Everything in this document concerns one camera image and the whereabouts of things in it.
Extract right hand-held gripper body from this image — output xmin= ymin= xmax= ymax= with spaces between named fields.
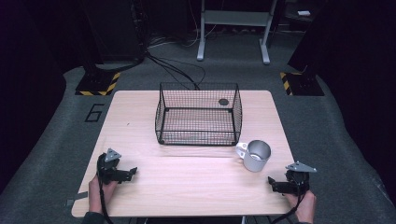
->
xmin=276 ymin=161 xmax=318 ymax=197

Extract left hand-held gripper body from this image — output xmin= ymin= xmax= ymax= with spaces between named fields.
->
xmin=96 ymin=147 xmax=131 ymax=186

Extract person's left hand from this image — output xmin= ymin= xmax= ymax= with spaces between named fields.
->
xmin=88 ymin=174 xmax=119 ymax=216

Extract person's right hand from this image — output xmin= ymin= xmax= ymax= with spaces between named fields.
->
xmin=284 ymin=189 xmax=318 ymax=224

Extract silver metal cup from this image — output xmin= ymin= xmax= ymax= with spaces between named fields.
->
xmin=234 ymin=139 xmax=272 ymax=174

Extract grey tape strip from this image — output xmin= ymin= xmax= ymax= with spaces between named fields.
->
xmin=64 ymin=190 xmax=90 ymax=208

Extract black yellow striped stand base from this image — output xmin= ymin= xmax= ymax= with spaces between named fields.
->
xmin=278 ymin=71 xmax=325 ymax=97
xmin=75 ymin=71 xmax=121 ymax=97

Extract white metal stand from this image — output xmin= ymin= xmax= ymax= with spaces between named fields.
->
xmin=196 ymin=0 xmax=278 ymax=65

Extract black wire mesh basket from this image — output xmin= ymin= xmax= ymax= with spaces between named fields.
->
xmin=154 ymin=81 xmax=244 ymax=147

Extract black floor cables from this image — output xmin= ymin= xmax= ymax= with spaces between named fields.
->
xmin=145 ymin=50 xmax=207 ymax=91

